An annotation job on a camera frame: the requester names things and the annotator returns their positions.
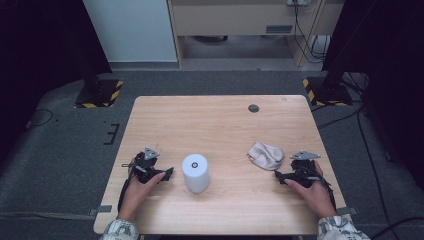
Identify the beige cloth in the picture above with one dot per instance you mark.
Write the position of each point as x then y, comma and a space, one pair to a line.
265, 155

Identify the person's left hand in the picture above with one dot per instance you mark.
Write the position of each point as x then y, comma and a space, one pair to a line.
136, 196

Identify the black floor tape marking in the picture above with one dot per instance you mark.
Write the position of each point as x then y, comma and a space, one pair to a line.
113, 133

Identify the dark curtain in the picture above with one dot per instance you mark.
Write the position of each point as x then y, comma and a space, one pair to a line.
390, 66

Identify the light wooden cabinet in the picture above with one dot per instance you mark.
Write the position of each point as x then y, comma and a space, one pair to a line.
233, 20

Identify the black striped stand base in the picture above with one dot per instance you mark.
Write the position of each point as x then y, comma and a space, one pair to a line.
100, 95
328, 93

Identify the person's right hand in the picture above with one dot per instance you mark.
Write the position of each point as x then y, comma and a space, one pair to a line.
316, 196

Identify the dark round table grommet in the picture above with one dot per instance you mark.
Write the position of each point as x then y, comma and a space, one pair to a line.
253, 108

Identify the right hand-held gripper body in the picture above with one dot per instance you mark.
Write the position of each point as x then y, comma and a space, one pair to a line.
305, 173

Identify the grey tape piece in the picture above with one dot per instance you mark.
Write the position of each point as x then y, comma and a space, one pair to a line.
346, 211
101, 210

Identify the white panel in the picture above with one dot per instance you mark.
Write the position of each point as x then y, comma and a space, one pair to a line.
130, 30

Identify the grey power strip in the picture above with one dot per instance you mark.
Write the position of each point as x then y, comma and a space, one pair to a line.
297, 2

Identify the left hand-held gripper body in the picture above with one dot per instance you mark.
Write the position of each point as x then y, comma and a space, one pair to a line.
146, 168

